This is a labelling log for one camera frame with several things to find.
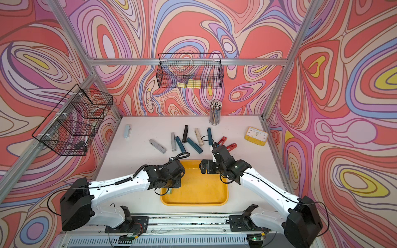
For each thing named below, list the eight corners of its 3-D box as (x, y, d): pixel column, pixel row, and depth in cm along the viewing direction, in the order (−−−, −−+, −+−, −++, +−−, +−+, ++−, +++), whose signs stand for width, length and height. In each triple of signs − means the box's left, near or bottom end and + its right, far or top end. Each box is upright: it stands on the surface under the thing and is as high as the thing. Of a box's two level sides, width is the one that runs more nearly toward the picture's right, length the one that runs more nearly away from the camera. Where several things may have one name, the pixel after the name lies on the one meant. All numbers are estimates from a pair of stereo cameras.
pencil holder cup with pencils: (209, 126, 117) (210, 107, 102) (208, 119, 122) (210, 99, 107) (219, 126, 117) (222, 107, 102) (218, 119, 122) (221, 99, 107)
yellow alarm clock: (243, 140, 108) (244, 137, 106) (246, 128, 115) (247, 126, 112) (264, 146, 104) (266, 144, 102) (267, 134, 111) (268, 132, 109)
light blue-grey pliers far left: (124, 139, 108) (123, 137, 106) (126, 127, 115) (125, 124, 113) (130, 138, 108) (128, 136, 106) (131, 126, 116) (130, 124, 114)
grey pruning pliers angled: (148, 143, 106) (147, 141, 104) (151, 140, 108) (151, 138, 106) (163, 154, 101) (163, 152, 99) (167, 150, 102) (166, 148, 100)
